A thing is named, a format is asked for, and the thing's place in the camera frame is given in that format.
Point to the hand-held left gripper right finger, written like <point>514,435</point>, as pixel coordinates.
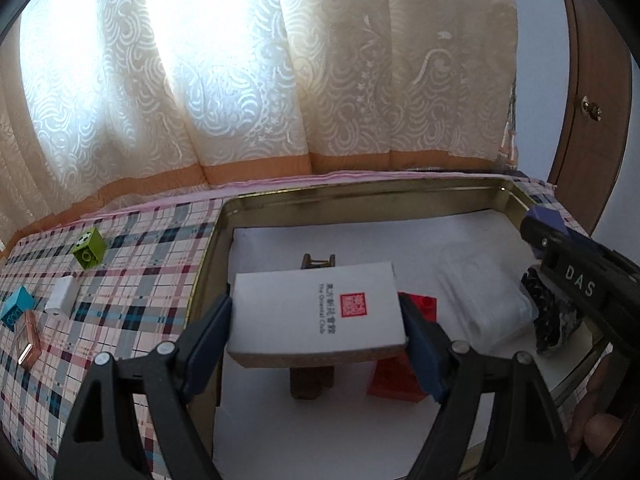
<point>420,345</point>

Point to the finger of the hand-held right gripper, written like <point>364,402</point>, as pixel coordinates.
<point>547,222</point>

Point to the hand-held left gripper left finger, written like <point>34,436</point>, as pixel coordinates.
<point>212,330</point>

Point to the red building brick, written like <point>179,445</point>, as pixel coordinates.
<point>395,377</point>

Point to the black patterned pouch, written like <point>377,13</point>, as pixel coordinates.
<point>552,310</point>

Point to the clear plastic box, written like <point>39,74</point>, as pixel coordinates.
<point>480,295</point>

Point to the white card box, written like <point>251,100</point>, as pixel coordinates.
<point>315,310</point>

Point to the brown wooden ribbed block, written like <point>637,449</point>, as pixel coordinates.
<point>312,380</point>

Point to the green toy block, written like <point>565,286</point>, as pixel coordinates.
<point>90,250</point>

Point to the white charger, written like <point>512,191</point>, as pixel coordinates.
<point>61,297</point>

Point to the golden tin box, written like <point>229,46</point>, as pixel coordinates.
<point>350,200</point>

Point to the rose gold case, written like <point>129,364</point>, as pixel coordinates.
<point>27,340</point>

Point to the teal toy block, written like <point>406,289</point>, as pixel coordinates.
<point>17,307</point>

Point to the person's right hand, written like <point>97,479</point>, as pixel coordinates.
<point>597,430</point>

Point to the curtain tassel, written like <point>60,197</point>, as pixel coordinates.
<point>510,135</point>

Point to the white paper liner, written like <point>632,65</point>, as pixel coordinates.
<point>280,250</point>

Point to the brass door knob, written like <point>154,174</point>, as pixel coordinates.
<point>591,107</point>

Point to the brown wooden door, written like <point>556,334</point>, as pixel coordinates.
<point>592,60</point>

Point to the cream lace curtain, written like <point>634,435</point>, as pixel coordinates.
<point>250,70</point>

